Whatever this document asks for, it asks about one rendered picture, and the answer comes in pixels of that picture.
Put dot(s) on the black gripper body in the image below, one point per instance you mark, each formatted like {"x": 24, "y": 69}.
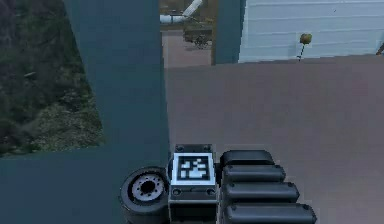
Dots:
{"x": 145, "y": 193}

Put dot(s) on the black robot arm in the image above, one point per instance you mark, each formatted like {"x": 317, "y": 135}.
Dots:
{"x": 253, "y": 193}

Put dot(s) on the narrow window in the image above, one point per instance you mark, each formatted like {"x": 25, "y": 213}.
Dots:
{"x": 186, "y": 31}

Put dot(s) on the white panelled room door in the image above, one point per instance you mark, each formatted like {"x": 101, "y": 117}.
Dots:
{"x": 310, "y": 26}

